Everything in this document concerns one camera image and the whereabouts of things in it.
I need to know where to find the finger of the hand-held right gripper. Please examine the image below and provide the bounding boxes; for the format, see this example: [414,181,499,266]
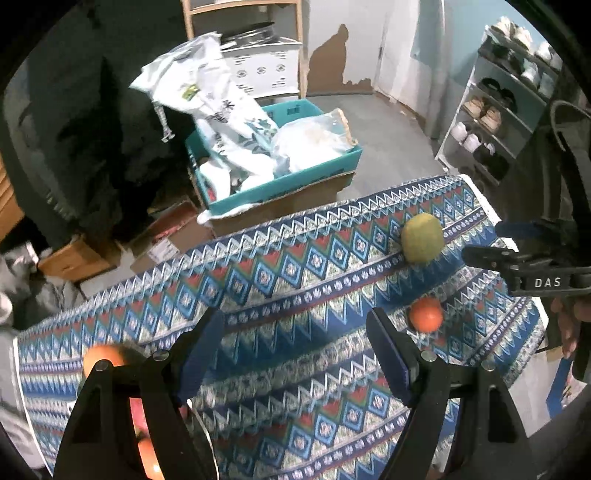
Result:
[462,246,525,278]
[496,220,566,252]

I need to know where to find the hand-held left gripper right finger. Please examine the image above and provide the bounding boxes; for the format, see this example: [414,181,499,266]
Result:
[366,308,539,480]

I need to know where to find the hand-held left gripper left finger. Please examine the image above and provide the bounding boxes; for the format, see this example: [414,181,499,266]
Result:
[53,310,226,480]

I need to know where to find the small orange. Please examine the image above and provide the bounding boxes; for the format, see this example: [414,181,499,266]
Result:
[409,298,445,333]

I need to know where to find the yellow-green mango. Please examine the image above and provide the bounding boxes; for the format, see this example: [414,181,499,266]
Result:
[401,213,445,265]

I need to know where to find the large orange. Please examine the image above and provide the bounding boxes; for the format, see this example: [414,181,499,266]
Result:
[84,345,139,377]

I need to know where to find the person's right hand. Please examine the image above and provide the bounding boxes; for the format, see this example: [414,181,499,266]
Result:
[550,298,583,359]

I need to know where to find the blue patterned tablecloth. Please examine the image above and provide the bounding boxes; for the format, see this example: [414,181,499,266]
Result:
[11,174,548,480]

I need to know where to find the rows of shoes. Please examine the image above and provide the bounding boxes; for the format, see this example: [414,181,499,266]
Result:
[450,16,561,181]

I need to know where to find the flat red cardboard box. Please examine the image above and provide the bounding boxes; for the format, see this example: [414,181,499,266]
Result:
[129,198,218,273]

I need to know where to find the grey metal shoe rack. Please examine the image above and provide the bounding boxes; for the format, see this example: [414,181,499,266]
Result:
[434,25,568,185]

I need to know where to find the wooden box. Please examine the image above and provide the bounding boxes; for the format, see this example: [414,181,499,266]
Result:
[37,233,123,282]

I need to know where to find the brown cardboard box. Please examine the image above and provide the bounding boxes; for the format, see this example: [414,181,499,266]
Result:
[187,166,356,238]

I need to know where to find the grey cloth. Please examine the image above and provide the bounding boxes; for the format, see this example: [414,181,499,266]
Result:
[0,244,84,328]

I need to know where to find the teal plastic basket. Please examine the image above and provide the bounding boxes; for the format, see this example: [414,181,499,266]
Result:
[185,102,363,217]

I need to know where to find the clear plastic bag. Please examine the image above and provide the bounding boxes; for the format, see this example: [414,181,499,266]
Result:
[270,108,358,178]

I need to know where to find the white door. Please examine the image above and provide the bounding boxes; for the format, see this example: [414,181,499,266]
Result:
[373,0,446,139]

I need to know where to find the dark hanging clothing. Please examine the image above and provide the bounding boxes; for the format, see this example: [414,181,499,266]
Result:
[18,46,167,243]

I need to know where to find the white printed plastic bag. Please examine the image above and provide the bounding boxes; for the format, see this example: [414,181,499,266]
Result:
[129,32,280,199]

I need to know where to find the white perforated crate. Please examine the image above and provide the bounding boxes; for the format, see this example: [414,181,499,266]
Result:
[222,37,302,100]

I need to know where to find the wooden shelf unit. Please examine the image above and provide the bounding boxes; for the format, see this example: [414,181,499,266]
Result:
[182,0,310,100]

